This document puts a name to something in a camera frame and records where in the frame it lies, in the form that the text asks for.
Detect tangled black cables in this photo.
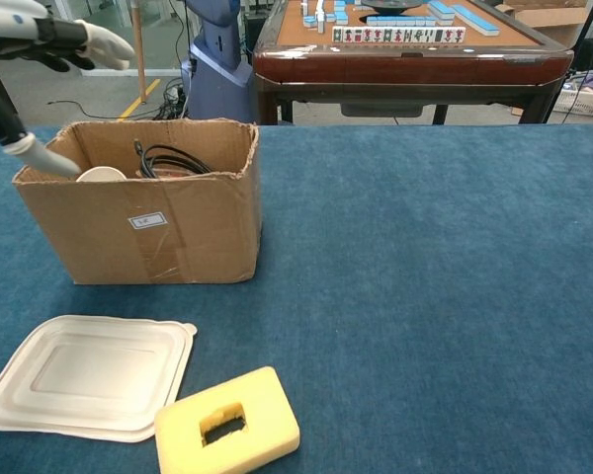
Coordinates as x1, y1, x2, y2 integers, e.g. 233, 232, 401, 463
145, 81, 192, 124

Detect black mahjong table dome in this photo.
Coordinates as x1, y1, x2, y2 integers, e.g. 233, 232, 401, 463
359, 0, 427, 15

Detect long black floor cable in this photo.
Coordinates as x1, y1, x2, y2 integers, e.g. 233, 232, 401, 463
47, 100, 152, 120

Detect white plastic tray lid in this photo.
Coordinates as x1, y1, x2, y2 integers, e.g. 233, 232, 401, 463
0, 314, 199, 444

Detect brown cardboard box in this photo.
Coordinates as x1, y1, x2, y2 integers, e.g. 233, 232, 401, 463
12, 117, 263, 286

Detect open cardboard carton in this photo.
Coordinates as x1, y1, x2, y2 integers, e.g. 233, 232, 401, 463
502, 0, 593, 48

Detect white glass partition frame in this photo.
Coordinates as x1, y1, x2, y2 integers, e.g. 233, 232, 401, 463
53, 0, 189, 78

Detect straight blue mahjong tile row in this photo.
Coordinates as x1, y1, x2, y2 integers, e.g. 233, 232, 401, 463
366, 14, 439, 28

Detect long diagonal blue tile row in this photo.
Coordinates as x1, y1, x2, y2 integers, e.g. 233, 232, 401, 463
451, 3, 501, 38

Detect brown mahjong table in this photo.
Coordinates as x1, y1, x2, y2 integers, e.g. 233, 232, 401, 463
252, 0, 575, 125

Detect white plastic basket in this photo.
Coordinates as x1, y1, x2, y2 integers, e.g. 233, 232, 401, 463
551, 78, 593, 119

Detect short stacked blue tile row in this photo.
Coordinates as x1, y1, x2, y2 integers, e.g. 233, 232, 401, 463
426, 0, 460, 24

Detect wooden pole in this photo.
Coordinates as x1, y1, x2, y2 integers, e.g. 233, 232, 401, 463
131, 0, 148, 105

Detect black USB cable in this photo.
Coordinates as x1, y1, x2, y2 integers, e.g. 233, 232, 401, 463
132, 139, 213, 179

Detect white paper cup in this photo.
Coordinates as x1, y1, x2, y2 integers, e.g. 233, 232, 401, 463
75, 166, 128, 183

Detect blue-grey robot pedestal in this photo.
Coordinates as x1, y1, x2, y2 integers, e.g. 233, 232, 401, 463
180, 0, 258, 127

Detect blue table cloth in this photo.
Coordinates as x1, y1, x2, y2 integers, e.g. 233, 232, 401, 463
0, 124, 593, 474

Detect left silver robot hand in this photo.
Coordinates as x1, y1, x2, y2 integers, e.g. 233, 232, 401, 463
0, 0, 137, 178

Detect yellow foam block with hole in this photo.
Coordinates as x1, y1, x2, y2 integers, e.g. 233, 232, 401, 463
153, 365, 301, 474

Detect black tripod stand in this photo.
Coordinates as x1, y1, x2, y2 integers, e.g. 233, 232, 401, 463
561, 0, 593, 124

